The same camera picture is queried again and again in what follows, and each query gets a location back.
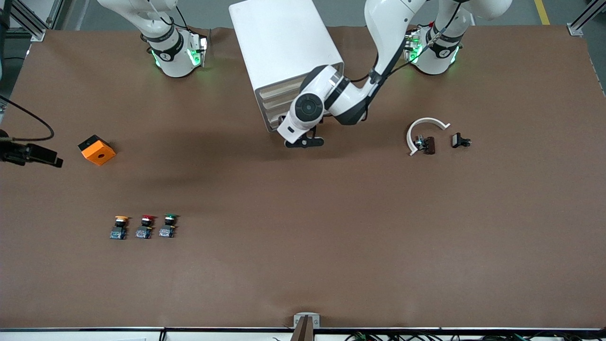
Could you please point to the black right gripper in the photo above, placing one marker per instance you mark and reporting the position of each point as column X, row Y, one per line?
column 18, row 153

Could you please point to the green push button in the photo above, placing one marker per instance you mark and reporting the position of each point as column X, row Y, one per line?
column 166, row 232

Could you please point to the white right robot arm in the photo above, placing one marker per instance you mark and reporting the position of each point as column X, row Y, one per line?
column 175, row 61

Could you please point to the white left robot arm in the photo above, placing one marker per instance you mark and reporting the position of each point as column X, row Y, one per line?
column 388, row 28

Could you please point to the yellow push button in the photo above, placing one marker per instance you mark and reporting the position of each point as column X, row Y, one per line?
column 118, row 233

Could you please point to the red push button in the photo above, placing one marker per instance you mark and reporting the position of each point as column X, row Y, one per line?
column 143, row 232

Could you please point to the orange box with hole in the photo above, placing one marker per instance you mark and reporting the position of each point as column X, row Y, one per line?
column 99, row 154

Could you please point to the brown table mat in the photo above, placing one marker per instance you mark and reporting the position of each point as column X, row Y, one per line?
column 303, row 237

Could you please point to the small black clip part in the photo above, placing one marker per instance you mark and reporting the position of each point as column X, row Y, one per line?
column 458, row 140

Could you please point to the aluminium frame profile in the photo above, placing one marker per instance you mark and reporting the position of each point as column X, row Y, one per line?
column 35, row 32
column 575, row 29

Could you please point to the white table edge rail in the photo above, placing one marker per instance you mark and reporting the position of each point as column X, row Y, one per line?
column 71, row 336

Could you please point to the grey mount bracket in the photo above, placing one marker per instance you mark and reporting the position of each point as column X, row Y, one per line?
column 297, row 322

